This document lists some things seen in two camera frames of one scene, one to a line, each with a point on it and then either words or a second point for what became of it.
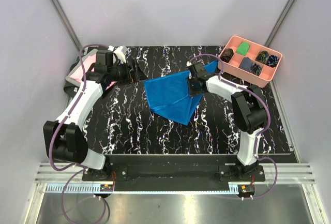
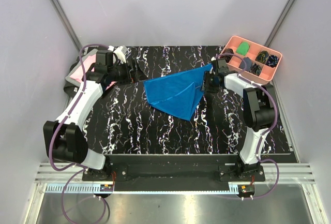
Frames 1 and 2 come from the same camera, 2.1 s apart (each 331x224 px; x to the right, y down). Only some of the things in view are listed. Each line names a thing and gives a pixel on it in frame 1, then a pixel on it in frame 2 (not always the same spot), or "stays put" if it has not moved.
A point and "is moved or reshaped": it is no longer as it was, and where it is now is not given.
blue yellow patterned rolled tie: (262, 56) stays put
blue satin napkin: (169, 95) is moved or reshaped
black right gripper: (193, 93) → (205, 84)
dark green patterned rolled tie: (255, 69) stays put
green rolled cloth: (242, 48) stays put
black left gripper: (133, 76) stays put
